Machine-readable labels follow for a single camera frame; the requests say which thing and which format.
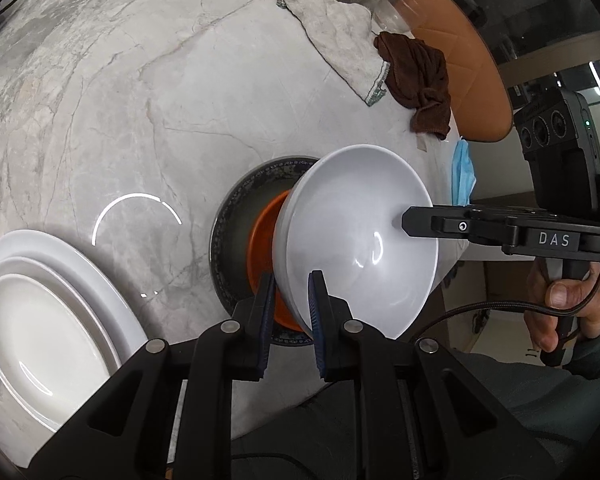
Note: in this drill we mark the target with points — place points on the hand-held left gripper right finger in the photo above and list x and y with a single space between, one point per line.
316 330

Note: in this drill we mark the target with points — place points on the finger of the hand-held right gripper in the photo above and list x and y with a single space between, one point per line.
450 222

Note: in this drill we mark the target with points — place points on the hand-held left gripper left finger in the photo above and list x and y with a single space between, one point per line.
266 320

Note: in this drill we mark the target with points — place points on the small orange bowl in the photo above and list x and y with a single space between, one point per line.
262 240

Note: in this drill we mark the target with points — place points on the dark patterned plate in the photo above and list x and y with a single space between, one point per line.
230 240

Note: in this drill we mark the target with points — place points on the white bowl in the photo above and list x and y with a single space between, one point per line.
360 220

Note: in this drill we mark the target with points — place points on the large white plate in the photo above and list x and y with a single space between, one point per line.
125 317

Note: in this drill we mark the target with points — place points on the medium white plate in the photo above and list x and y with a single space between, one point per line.
95 317

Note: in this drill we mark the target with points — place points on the small white plate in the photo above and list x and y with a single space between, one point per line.
40 350

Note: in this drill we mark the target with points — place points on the person's right hand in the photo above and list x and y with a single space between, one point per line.
562 292

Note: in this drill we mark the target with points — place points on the blue face mask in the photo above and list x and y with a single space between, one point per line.
462 175

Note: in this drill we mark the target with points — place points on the piece of tape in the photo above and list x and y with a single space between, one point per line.
422 145

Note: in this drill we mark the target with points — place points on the orange leather chair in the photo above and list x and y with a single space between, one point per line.
465 60

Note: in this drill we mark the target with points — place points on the brown cloth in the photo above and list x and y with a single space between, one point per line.
420 75

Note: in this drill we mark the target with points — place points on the dark glass cabinet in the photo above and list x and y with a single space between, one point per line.
530 20

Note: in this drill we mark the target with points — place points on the clear wine glass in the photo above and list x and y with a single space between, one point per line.
392 12

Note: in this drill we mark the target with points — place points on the white rag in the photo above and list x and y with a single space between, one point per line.
335 35

